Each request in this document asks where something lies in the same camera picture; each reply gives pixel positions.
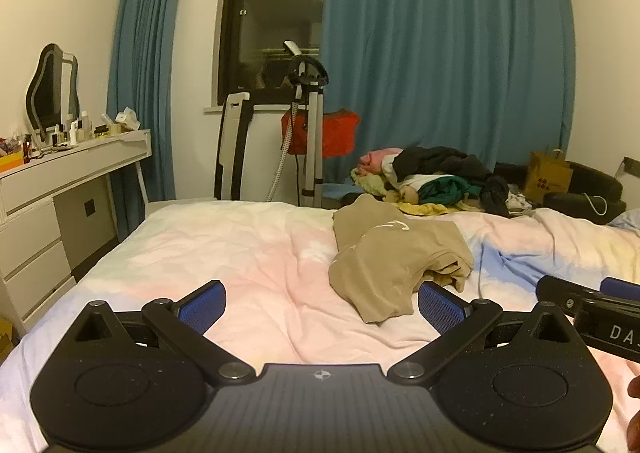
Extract person's right hand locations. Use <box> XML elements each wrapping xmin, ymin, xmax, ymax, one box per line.
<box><xmin>626</xmin><ymin>376</ymin><xmax>640</xmax><ymax>441</ymax></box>

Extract cosmetic bottles on table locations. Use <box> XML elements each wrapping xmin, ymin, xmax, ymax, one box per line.
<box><xmin>47</xmin><ymin>108</ymin><xmax>141</xmax><ymax>149</ymax></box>

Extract left teal curtain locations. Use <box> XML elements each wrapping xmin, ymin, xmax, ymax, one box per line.
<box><xmin>106</xmin><ymin>0</ymin><xmax>178</xmax><ymax>239</ymax></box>

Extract red cloth bag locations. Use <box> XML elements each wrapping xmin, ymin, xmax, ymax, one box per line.
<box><xmin>281</xmin><ymin>109</ymin><xmax>360</xmax><ymax>158</ymax></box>

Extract garment steamer stand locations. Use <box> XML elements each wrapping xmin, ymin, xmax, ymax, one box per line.
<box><xmin>266</xmin><ymin>39</ymin><xmax>331</xmax><ymax>208</ymax></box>

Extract black armchair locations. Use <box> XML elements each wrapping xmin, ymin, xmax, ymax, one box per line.
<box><xmin>494</xmin><ymin>161</ymin><xmax>627</xmax><ymax>226</ymax></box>

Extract pile of mixed clothes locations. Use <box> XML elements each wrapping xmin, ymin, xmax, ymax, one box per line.
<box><xmin>350</xmin><ymin>147</ymin><xmax>533</xmax><ymax>218</ymax></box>

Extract wall power socket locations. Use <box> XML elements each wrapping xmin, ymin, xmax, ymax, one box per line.
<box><xmin>615</xmin><ymin>156</ymin><xmax>640</xmax><ymax>179</ymax></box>

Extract tan t-shirt white print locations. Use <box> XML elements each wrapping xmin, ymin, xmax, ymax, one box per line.
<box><xmin>329</xmin><ymin>194</ymin><xmax>474</xmax><ymax>324</ymax></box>

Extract teal curtain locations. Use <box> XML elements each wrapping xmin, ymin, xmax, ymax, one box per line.
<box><xmin>106</xmin><ymin>0</ymin><xmax>178</xmax><ymax>239</ymax></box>
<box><xmin>320</xmin><ymin>0</ymin><xmax>576</xmax><ymax>182</ymax></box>

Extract wavy framed mirror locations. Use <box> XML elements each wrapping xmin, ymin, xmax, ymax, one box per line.
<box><xmin>26</xmin><ymin>43</ymin><xmax>80</xmax><ymax>142</ymax></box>

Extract white black chair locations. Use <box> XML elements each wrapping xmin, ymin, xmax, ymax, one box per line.
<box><xmin>144</xmin><ymin>91</ymin><xmax>254</xmax><ymax>217</ymax></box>

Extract white dressing table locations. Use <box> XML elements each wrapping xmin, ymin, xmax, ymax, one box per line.
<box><xmin>1</xmin><ymin>129</ymin><xmax>152</xmax><ymax>336</ymax></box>

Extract white pillow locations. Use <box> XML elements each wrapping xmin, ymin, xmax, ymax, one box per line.
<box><xmin>608</xmin><ymin>208</ymin><xmax>640</xmax><ymax>232</ymax></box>

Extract right teal curtain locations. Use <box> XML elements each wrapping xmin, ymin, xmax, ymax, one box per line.
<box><xmin>320</xmin><ymin>0</ymin><xmax>576</xmax><ymax>182</ymax></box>

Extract brown paper bag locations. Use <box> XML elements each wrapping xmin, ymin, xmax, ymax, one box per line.
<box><xmin>523</xmin><ymin>149</ymin><xmax>573</xmax><ymax>204</ymax></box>

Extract dark window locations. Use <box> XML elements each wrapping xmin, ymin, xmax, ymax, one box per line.
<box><xmin>216</xmin><ymin>0</ymin><xmax>324</xmax><ymax>104</ymax></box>

